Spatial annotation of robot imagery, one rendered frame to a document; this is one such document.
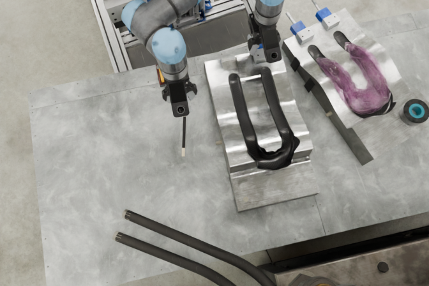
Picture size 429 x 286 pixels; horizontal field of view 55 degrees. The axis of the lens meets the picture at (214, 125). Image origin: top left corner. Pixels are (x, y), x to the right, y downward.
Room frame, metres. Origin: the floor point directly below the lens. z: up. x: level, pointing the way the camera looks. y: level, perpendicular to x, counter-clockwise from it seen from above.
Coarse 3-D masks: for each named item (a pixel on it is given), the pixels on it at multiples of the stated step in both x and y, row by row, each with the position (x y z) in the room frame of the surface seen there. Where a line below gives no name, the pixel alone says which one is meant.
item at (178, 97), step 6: (168, 84) 0.43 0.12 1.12; (174, 84) 0.43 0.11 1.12; (180, 84) 0.43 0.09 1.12; (174, 90) 0.41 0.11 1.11; (180, 90) 0.41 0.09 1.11; (174, 96) 0.40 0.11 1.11; (180, 96) 0.40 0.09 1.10; (186, 96) 0.40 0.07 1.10; (174, 102) 0.39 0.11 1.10; (180, 102) 0.39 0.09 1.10; (186, 102) 0.39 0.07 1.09; (174, 108) 0.37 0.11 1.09; (180, 108) 0.37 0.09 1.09; (186, 108) 0.37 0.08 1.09; (174, 114) 0.36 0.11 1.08; (180, 114) 0.36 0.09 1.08; (186, 114) 0.36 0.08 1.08
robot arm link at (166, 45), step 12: (156, 36) 0.47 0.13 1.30; (168, 36) 0.47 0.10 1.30; (180, 36) 0.47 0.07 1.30; (156, 48) 0.44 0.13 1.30; (168, 48) 0.44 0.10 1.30; (180, 48) 0.44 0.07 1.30; (156, 60) 0.44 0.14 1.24; (168, 60) 0.42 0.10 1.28; (180, 60) 0.43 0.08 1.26; (168, 72) 0.43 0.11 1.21; (180, 72) 0.43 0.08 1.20
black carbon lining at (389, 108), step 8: (336, 32) 0.72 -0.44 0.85; (336, 40) 0.69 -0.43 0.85; (344, 40) 0.69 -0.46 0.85; (312, 48) 0.66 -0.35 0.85; (344, 48) 0.66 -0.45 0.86; (312, 56) 0.63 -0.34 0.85; (320, 56) 0.63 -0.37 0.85; (392, 96) 0.47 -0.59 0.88; (392, 104) 0.44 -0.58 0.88; (376, 112) 0.42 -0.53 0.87; (384, 112) 0.42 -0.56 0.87
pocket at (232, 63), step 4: (224, 60) 0.61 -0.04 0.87; (228, 60) 0.61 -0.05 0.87; (232, 60) 0.61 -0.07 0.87; (236, 60) 0.61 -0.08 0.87; (224, 64) 0.60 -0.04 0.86; (228, 64) 0.60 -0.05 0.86; (232, 64) 0.60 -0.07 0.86; (236, 64) 0.60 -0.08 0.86; (224, 68) 0.59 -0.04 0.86; (228, 68) 0.59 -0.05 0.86; (232, 68) 0.59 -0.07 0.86
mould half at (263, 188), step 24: (216, 72) 0.56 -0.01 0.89; (240, 72) 0.56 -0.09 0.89; (216, 96) 0.48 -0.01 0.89; (264, 96) 0.48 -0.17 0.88; (288, 96) 0.47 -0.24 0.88; (216, 120) 0.41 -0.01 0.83; (264, 120) 0.39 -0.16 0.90; (288, 120) 0.39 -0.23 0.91; (240, 144) 0.30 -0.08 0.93; (264, 144) 0.30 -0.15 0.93; (240, 168) 0.24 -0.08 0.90; (288, 168) 0.24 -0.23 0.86; (312, 168) 0.24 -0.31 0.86; (240, 192) 0.17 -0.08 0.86; (264, 192) 0.17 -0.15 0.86; (288, 192) 0.17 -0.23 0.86; (312, 192) 0.16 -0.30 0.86
